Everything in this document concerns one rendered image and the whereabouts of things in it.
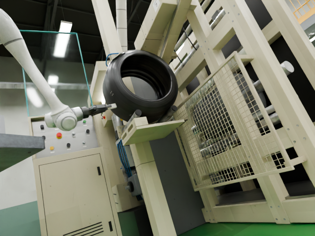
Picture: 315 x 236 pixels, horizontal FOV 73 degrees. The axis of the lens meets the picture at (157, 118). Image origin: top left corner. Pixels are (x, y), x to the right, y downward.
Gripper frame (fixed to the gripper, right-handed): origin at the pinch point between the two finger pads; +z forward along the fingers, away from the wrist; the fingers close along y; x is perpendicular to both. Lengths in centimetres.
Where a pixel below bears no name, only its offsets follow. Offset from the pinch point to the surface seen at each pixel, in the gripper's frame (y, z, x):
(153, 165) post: 26, 23, 46
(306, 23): 72, 562, -128
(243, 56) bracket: -60, 65, 13
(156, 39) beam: 1, 64, -54
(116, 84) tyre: -10.6, 4.8, -9.9
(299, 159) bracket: -60, 61, 77
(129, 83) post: 26, 33, -29
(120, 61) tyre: -11.8, 14.8, -27.3
